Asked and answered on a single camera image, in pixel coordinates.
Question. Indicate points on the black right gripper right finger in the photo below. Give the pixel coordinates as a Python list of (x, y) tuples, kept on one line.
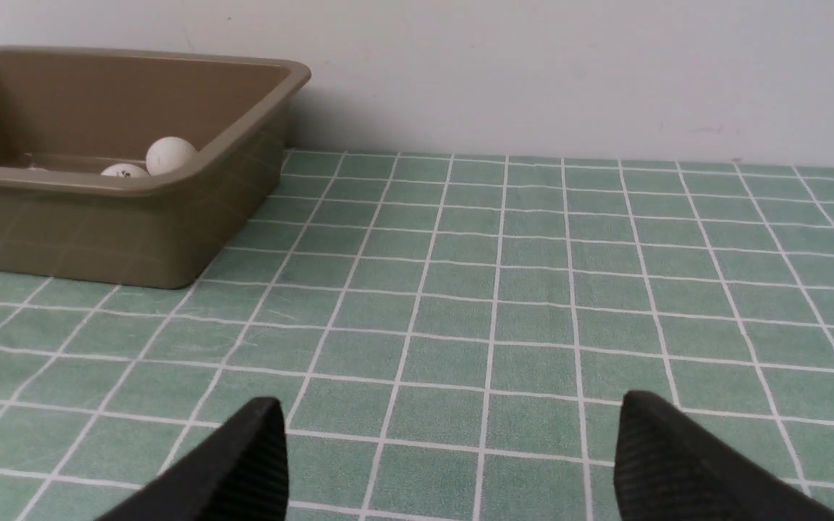
[(668, 467)]

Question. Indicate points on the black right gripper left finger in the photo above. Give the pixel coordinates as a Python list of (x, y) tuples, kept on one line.
[(240, 472)]

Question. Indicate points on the white ping-pong ball printed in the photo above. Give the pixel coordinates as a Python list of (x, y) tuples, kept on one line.
[(125, 170)]

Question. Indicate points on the green checked tablecloth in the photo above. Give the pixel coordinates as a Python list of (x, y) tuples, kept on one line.
[(450, 337)]

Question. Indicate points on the olive green plastic bin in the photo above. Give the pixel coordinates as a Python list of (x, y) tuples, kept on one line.
[(68, 113)]

